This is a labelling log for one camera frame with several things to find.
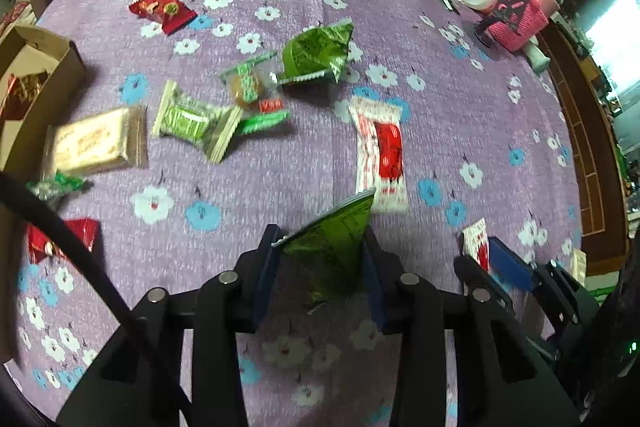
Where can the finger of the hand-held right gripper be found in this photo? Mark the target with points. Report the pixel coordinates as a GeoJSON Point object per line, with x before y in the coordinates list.
{"type": "Point", "coordinates": [510, 267]}
{"type": "Point", "coordinates": [470, 269]}

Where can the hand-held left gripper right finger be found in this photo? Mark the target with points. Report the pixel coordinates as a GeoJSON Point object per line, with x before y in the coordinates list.
{"type": "Point", "coordinates": [375, 292]}

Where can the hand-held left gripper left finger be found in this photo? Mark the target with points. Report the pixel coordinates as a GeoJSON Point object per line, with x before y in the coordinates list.
{"type": "Point", "coordinates": [264, 277]}

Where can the small red white packet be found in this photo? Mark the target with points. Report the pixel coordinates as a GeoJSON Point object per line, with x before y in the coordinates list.
{"type": "Point", "coordinates": [475, 239]}

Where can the green triangular snack packet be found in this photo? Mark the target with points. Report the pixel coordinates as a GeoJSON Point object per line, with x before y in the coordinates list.
{"type": "Point", "coordinates": [335, 247]}

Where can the long red white snack packet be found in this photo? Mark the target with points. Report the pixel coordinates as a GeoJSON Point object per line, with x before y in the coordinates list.
{"type": "Point", "coordinates": [387, 147]}

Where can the green white wafer packet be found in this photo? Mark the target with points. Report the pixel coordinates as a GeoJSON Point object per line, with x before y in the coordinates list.
{"type": "Point", "coordinates": [187, 119]}

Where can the red foil snack packet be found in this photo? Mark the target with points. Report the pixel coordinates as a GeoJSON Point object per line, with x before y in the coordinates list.
{"type": "Point", "coordinates": [86, 231]}

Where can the clear cake packet green ends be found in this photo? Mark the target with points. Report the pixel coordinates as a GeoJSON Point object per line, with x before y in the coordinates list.
{"type": "Point", "coordinates": [245, 87]}

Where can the beige biscuit packet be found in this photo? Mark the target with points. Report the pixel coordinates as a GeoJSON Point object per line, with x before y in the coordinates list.
{"type": "Point", "coordinates": [92, 142]}

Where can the clear green candy packet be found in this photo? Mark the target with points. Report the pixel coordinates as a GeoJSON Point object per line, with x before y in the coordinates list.
{"type": "Point", "coordinates": [60, 184]}

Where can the brown cardboard box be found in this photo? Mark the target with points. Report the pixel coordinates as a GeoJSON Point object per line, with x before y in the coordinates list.
{"type": "Point", "coordinates": [55, 72]}

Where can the small beige packet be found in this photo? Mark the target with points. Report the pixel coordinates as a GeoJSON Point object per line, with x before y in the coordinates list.
{"type": "Point", "coordinates": [578, 264]}

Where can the purple floral tablecloth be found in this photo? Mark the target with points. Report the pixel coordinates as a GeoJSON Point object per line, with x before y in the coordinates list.
{"type": "Point", "coordinates": [280, 187]}

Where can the brown wooden furniture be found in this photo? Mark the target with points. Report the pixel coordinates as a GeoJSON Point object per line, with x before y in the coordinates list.
{"type": "Point", "coordinates": [590, 132]}

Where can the white vase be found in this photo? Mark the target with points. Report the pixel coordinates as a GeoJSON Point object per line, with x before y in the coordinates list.
{"type": "Point", "coordinates": [539, 57]}

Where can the green foil snack packet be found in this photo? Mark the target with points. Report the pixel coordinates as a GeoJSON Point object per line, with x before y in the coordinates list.
{"type": "Point", "coordinates": [312, 52]}

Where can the red snack packet fruit print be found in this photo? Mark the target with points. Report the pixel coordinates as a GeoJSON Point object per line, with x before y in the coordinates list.
{"type": "Point", "coordinates": [162, 9]}

